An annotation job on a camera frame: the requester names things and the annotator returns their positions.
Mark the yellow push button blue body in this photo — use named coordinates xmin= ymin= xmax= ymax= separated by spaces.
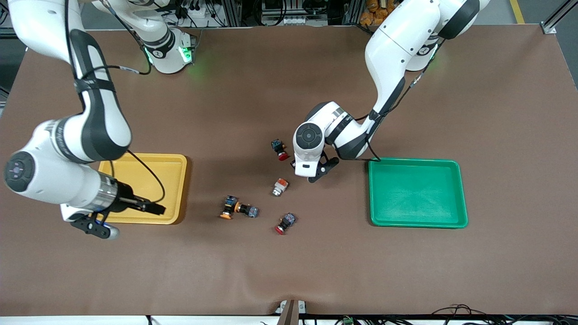
xmin=220 ymin=195 xmax=239 ymax=220

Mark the red mushroom push button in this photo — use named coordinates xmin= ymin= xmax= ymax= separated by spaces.
xmin=271 ymin=139 xmax=290 ymax=162
xmin=275 ymin=213 xmax=297 ymax=236

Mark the yellow plastic tray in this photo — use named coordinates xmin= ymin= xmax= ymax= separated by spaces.
xmin=97 ymin=153 xmax=188 ymax=225

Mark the yellow push button black body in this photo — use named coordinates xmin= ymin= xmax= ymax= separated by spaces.
xmin=235 ymin=202 xmax=260 ymax=219

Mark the brown table mat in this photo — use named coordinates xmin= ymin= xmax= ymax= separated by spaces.
xmin=0 ymin=25 xmax=578 ymax=316

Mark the green plastic tray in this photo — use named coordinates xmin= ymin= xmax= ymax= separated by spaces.
xmin=368 ymin=157 xmax=469 ymax=229

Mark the white power strip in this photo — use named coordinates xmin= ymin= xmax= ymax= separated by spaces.
xmin=261 ymin=15 xmax=313 ymax=26
xmin=186 ymin=7 xmax=213 ymax=27

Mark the bag of orange items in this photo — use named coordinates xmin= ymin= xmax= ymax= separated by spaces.
xmin=360 ymin=0 xmax=409 ymax=26

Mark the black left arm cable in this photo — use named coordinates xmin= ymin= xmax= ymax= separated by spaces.
xmin=359 ymin=38 xmax=447 ymax=163

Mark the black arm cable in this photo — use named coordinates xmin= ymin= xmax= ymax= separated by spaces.
xmin=359 ymin=38 xmax=447 ymax=163
xmin=63 ymin=0 xmax=166 ymax=206

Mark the black cable bundle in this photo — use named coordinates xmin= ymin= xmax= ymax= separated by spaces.
xmin=303 ymin=315 xmax=407 ymax=325

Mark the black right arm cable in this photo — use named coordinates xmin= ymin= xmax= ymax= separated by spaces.
xmin=63 ymin=0 xmax=166 ymax=206

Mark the black looped cable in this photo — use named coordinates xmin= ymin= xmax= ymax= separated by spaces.
xmin=431 ymin=304 xmax=578 ymax=325

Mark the aluminium frame post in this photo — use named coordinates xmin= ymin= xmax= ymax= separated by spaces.
xmin=543 ymin=0 xmax=578 ymax=34

